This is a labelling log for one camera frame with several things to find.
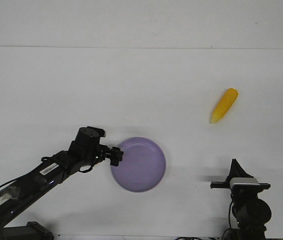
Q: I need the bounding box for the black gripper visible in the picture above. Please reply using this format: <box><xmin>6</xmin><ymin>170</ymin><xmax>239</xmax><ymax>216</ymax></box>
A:
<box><xmin>210</xmin><ymin>158</ymin><xmax>271</xmax><ymax>198</ymax></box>
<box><xmin>68</xmin><ymin>126</ymin><xmax>124</xmax><ymax>167</ymax></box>

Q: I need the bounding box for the purple round plate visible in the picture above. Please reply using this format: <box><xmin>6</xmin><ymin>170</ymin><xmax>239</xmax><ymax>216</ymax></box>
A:
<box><xmin>111</xmin><ymin>137</ymin><xmax>166</xmax><ymax>193</ymax></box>

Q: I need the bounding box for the yellow corn cob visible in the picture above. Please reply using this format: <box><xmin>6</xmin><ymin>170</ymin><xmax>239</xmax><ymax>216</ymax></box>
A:
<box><xmin>210</xmin><ymin>88</ymin><xmax>239</xmax><ymax>124</ymax></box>

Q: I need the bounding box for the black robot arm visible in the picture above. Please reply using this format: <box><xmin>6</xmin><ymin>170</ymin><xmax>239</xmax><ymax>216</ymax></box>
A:
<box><xmin>210</xmin><ymin>158</ymin><xmax>272</xmax><ymax>240</ymax></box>
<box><xmin>0</xmin><ymin>126</ymin><xmax>124</xmax><ymax>240</ymax></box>

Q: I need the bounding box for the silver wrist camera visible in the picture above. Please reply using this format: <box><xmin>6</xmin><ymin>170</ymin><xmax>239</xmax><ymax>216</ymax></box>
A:
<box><xmin>229</xmin><ymin>177</ymin><xmax>260</xmax><ymax>191</ymax></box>

